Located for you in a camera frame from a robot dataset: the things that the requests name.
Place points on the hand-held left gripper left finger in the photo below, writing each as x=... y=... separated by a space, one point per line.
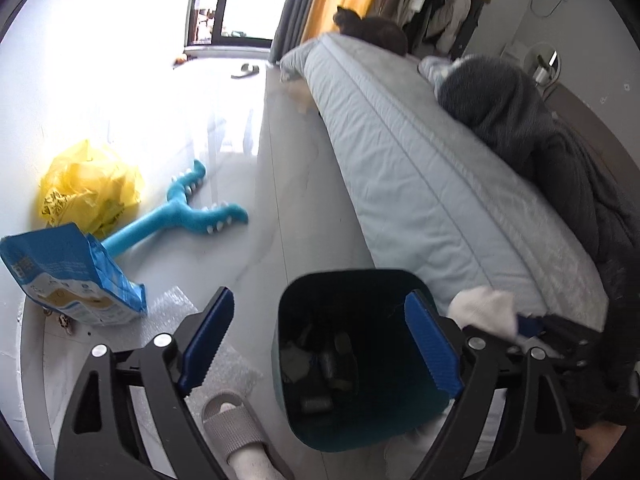
x=207 y=340

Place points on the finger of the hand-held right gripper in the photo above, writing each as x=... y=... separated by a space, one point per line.
x=530 y=324

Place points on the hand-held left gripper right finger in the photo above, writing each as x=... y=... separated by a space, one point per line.
x=432 y=347

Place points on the dark teal trash bin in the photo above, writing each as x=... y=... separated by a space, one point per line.
x=360 y=310

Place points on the person's right forearm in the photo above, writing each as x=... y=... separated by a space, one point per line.
x=605 y=452

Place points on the bubble wrap sheet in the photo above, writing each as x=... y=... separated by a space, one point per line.
x=167 y=312

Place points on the grey slipper on foot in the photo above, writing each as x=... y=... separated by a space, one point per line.
x=255 y=465

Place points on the blue dinosaur toy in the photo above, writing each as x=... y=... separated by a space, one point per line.
x=175 y=210

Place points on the blue pet food bag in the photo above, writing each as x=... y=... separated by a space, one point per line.
x=60 y=270

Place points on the bed with grey sheet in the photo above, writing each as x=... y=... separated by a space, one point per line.
x=400 y=160

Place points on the yellow plastic bag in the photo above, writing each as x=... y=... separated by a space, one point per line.
x=85 y=185

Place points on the brown upholstered headboard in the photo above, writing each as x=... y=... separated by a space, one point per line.
x=590 y=120

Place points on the dark grey fluffy blanket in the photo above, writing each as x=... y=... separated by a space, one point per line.
x=500 y=105

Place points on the white desk lamp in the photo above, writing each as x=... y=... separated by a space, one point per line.
x=541 y=74

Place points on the round mirror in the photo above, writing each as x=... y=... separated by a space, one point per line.
x=537 y=55

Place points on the small orange toy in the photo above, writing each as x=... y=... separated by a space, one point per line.
x=179 y=60

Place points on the dark grey garment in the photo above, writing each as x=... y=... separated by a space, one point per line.
x=467 y=35

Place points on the white jacket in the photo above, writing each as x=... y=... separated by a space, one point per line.
x=450 y=15

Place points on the grey cat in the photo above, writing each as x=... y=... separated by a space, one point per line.
x=380 y=32

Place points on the grey curtain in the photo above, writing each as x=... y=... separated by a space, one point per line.
x=292 y=20

